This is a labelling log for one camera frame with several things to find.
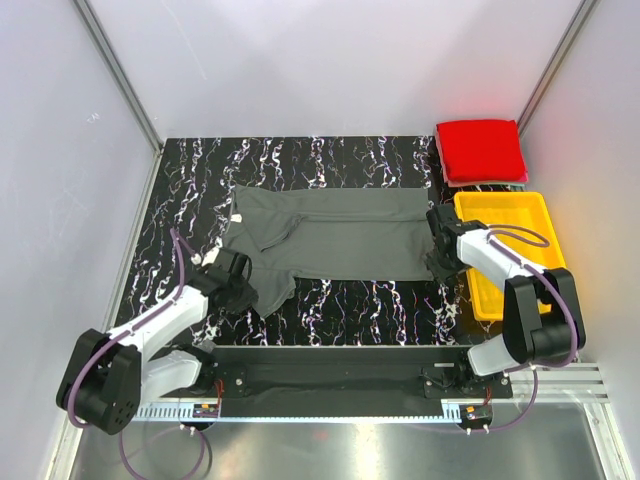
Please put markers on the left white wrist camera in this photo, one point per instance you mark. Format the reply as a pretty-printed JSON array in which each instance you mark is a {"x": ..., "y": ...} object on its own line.
[{"x": 205, "y": 257}]

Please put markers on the aluminium frame post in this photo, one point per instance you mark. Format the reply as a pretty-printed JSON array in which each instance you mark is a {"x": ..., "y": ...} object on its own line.
[
  {"x": 103, "y": 44},
  {"x": 569, "y": 38}
]

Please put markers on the aluminium rail profile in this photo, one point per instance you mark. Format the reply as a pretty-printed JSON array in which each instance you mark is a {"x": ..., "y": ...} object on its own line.
[{"x": 575, "y": 380}]

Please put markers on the grey t-shirt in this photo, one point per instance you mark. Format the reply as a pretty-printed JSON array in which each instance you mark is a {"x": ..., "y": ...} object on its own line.
[{"x": 341, "y": 234}]

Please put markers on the folded red t-shirt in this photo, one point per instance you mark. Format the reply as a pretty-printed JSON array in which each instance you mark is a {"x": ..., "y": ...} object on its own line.
[{"x": 481, "y": 149}]

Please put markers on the yellow plastic bin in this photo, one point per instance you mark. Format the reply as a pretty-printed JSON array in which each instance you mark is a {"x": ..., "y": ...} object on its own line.
[{"x": 523, "y": 209}]

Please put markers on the right aluminium frame post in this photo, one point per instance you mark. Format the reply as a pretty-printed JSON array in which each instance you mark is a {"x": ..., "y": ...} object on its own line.
[{"x": 569, "y": 38}]

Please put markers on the white slotted cable duct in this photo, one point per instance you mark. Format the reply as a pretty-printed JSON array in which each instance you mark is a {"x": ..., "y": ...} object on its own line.
[{"x": 385, "y": 410}]

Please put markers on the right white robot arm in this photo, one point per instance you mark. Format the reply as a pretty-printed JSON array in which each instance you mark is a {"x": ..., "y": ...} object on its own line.
[{"x": 541, "y": 314}]

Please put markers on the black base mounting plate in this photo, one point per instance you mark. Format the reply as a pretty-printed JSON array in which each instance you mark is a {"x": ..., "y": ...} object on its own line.
[{"x": 376, "y": 356}]

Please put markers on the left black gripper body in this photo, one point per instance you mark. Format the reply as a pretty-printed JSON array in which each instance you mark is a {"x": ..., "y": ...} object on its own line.
[{"x": 242, "y": 294}]

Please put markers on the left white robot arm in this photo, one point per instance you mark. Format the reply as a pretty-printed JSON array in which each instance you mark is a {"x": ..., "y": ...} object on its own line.
[{"x": 136, "y": 343}]

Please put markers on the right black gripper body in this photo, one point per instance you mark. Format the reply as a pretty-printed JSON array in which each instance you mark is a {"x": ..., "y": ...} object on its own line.
[{"x": 444, "y": 267}]

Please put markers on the left aluminium frame post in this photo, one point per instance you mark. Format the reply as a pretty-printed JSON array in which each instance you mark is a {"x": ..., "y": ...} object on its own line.
[{"x": 103, "y": 44}]

